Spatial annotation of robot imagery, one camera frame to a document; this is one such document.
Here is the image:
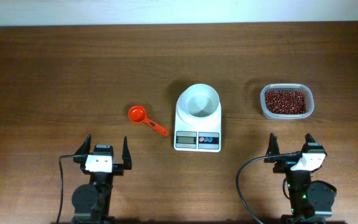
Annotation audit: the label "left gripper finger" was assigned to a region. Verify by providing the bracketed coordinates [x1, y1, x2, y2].
[122, 136, 132, 170]
[75, 134, 91, 156]

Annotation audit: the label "orange measuring scoop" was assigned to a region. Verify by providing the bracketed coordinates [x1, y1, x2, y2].
[128, 106, 169, 136]

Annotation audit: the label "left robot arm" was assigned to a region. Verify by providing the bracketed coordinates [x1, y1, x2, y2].
[71, 135, 132, 224]

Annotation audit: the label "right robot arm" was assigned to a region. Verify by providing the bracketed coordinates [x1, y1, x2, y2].
[264, 133, 337, 224]

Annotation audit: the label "white digital kitchen scale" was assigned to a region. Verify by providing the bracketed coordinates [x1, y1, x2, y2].
[173, 97, 222, 152]

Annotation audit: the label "red adzuki beans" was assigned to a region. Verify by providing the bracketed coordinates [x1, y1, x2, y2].
[265, 90, 306, 114]

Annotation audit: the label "clear plastic food container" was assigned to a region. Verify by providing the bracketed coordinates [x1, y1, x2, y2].
[260, 83, 314, 120]

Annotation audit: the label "white round bowl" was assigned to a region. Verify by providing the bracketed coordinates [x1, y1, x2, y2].
[180, 83, 220, 118]

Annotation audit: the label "right black cable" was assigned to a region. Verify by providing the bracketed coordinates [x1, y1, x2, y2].
[236, 152, 303, 224]

